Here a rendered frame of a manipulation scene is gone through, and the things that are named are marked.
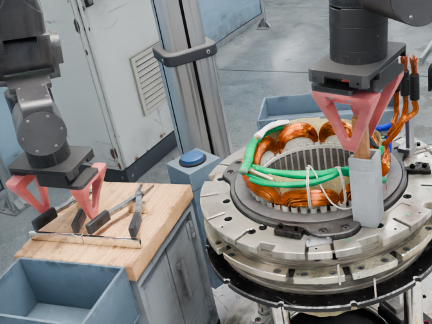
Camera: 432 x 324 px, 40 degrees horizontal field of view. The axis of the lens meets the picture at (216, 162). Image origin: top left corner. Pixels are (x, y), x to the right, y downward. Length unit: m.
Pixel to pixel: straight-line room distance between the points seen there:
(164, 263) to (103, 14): 2.23
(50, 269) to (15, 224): 2.39
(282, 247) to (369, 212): 0.11
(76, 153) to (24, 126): 0.14
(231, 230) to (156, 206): 0.18
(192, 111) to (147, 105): 2.05
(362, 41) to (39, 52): 0.38
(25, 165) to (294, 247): 0.38
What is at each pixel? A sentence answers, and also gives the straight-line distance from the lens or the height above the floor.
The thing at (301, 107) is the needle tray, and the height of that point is 1.04.
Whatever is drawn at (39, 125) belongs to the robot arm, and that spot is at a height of 1.27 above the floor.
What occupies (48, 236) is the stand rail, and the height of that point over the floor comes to 1.07.
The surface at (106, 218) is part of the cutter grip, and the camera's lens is 0.85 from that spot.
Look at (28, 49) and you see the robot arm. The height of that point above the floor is 1.34.
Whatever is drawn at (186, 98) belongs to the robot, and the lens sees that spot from 1.19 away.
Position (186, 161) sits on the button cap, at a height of 1.04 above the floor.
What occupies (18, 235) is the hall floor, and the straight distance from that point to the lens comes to 3.13.
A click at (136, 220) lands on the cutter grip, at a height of 1.09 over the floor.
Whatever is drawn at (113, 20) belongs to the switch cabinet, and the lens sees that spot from 3.05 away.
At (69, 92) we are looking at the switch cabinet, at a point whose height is 0.53.
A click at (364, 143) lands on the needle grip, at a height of 1.20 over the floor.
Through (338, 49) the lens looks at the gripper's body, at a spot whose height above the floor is 1.31.
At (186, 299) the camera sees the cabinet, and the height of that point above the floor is 0.90.
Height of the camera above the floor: 1.51
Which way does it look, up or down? 28 degrees down
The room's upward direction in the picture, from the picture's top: 11 degrees counter-clockwise
